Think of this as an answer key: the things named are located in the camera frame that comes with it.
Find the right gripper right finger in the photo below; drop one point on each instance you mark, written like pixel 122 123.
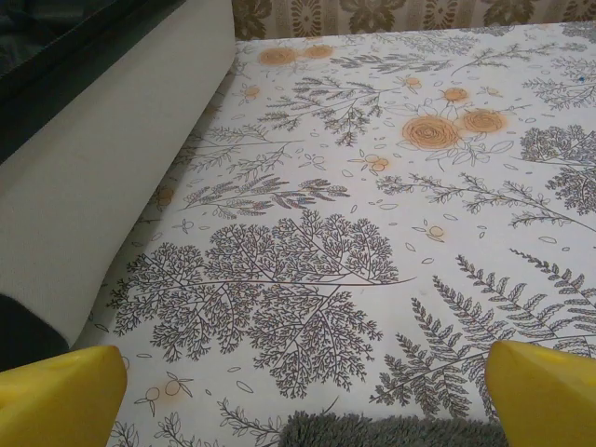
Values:
pixel 545 400

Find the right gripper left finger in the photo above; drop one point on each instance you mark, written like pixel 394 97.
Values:
pixel 56 400

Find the grey fluffy towel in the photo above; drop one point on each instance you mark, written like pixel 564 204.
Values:
pixel 372 433

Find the white hard-shell suitcase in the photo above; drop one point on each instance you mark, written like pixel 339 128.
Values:
pixel 93 163

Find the floral tablecloth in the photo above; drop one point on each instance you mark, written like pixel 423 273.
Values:
pixel 326 233

